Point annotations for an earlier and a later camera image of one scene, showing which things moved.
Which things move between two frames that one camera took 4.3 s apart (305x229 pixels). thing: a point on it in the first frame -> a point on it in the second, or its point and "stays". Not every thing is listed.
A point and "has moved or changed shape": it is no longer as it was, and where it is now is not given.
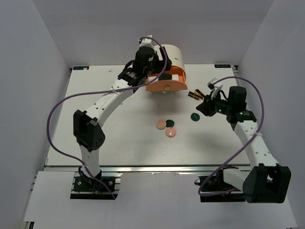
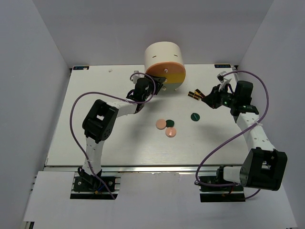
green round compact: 195,117 stays
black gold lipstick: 194,96 stays
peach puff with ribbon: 170,132 stays
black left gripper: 162,66 -> 158,81
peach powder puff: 160,124 stays
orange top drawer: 170,84 has moved or changed shape
